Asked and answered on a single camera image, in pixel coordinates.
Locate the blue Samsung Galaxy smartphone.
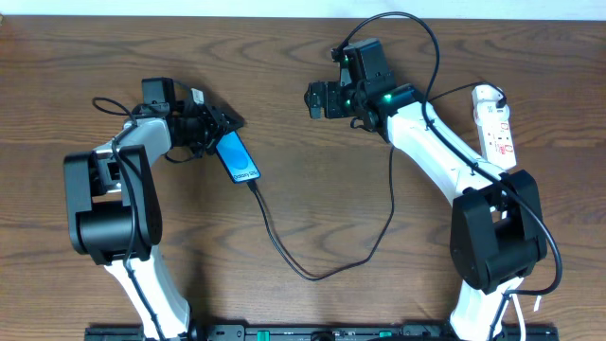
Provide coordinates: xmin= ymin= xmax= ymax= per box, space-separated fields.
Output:
xmin=216 ymin=132 xmax=261 ymax=184

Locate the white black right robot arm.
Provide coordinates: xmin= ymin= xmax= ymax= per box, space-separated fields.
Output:
xmin=304 ymin=39 xmax=552 ymax=340

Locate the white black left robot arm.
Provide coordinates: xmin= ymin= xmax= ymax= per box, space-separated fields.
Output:
xmin=63 ymin=99 xmax=244 ymax=340

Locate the white USB charger plug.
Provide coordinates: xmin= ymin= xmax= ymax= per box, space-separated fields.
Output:
xmin=472 ymin=84 xmax=504 ymax=107

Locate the white power strip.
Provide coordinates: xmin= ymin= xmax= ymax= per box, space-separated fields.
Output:
xmin=473 ymin=101 xmax=517 ymax=171

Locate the white paper scrap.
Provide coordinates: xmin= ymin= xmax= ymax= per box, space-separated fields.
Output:
xmin=533 ymin=296 xmax=542 ymax=313

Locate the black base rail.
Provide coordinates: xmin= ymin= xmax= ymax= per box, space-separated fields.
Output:
xmin=83 ymin=322 xmax=560 ymax=341

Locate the white power strip cord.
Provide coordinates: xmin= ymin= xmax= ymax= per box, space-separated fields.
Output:
xmin=510 ymin=293 xmax=527 ymax=341

